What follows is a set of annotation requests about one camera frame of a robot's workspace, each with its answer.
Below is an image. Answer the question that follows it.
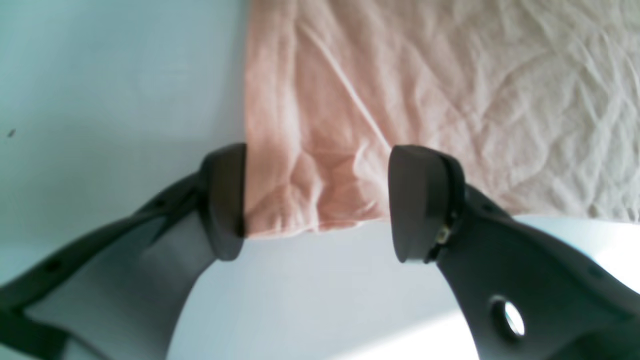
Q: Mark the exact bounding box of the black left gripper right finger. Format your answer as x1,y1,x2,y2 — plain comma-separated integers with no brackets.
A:
388,145,640,360

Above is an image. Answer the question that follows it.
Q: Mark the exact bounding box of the salmon pink T-shirt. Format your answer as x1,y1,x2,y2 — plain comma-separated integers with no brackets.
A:
244,0,640,239

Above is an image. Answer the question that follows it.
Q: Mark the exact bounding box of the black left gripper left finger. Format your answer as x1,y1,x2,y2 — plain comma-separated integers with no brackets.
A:
0,143,247,360

